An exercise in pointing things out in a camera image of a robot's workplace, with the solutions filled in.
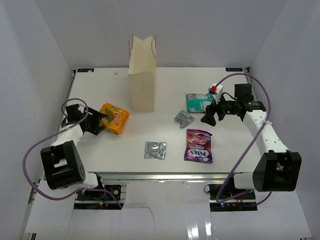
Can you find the grey candy sachet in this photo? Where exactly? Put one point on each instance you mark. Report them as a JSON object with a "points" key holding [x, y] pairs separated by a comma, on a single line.
{"points": [[183, 118]]}

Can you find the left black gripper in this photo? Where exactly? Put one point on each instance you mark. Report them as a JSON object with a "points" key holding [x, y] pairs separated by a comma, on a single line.
{"points": [[96, 117]]}

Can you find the beige paper bag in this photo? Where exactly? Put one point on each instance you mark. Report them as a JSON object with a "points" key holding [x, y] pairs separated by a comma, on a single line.
{"points": [[142, 73]]}

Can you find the teal snack packet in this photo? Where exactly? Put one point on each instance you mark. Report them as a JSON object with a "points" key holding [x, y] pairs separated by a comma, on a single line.
{"points": [[197, 102]]}

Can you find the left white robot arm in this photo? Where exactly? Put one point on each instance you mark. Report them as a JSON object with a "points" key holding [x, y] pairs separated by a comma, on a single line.
{"points": [[61, 161]]}

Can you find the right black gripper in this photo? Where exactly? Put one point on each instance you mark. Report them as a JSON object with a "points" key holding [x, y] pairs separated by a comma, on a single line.
{"points": [[208, 118]]}

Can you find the orange snack packet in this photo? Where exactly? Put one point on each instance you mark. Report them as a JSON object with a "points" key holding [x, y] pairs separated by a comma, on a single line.
{"points": [[117, 118]]}

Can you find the purple Fox's candy bag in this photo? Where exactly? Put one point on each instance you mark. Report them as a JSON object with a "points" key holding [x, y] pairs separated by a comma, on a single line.
{"points": [[198, 146]]}

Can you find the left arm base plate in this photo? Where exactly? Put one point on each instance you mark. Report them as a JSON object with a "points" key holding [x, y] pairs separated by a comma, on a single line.
{"points": [[101, 195]]}

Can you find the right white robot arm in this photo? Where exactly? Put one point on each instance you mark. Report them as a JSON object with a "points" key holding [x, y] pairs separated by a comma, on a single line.
{"points": [[278, 168]]}

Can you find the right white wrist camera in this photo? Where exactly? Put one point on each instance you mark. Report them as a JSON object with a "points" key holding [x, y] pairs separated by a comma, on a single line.
{"points": [[216, 91]]}

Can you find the silver foil sachet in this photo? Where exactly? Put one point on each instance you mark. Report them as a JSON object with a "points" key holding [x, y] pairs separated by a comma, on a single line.
{"points": [[155, 150]]}

